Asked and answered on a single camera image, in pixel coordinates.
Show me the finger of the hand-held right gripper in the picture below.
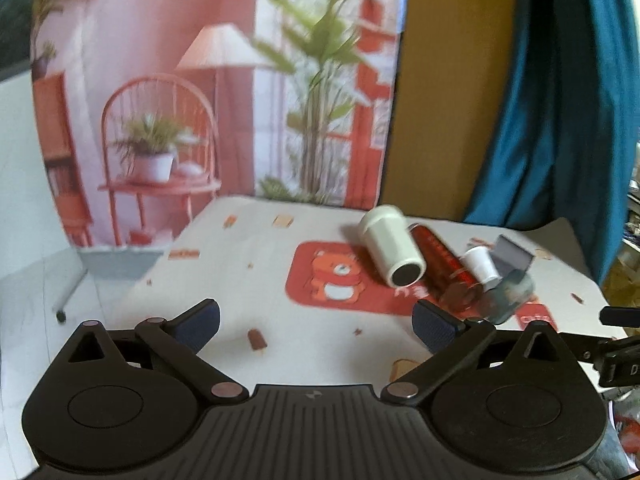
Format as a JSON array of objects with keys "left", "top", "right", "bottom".
[
  {"left": 557, "top": 332, "right": 610, "bottom": 364},
  {"left": 598, "top": 306, "right": 640, "bottom": 327}
]

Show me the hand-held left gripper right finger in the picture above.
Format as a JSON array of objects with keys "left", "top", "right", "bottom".
[{"left": 381, "top": 299, "right": 577, "bottom": 407}]

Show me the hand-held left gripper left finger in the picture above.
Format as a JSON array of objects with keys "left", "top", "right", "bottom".
[{"left": 65, "top": 298, "right": 249, "bottom": 404}]

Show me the white cylindrical bottle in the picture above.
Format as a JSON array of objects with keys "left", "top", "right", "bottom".
[{"left": 359, "top": 204, "right": 427, "bottom": 289}]

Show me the small white paper cup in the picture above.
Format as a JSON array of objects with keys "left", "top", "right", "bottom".
[{"left": 460, "top": 245, "right": 499, "bottom": 284}]

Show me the translucent grey cup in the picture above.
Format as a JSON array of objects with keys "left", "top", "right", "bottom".
[{"left": 479, "top": 269, "right": 537, "bottom": 324}]

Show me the red can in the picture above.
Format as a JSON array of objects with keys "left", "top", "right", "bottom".
[{"left": 409, "top": 224, "right": 485, "bottom": 307}]

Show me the bear print tablecloth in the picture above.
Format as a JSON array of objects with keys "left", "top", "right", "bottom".
[{"left": 92, "top": 195, "right": 630, "bottom": 392}]

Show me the grey open box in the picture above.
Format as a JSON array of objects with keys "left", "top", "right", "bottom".
[{"left": 492, "top": 233, "right": 534, "bottom": 277}]

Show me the backdrop stand leg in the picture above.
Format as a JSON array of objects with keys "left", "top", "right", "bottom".
[{"left": 54, "top": 267, "right": 90, "bottom": 324}]

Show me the blue curtain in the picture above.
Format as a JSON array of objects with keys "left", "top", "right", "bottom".
[{"left": 462, "top": 0, "right": 640, "bottom": 286}]

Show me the printed room backdrop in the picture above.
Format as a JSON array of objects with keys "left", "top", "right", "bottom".
[{"left": 30, "top": 0, "right": 412, "bottom": 281}]

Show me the brown board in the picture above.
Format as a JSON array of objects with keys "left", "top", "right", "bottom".
[{"left": 382, "top": 0, "right": 532, "bottom": 222}]

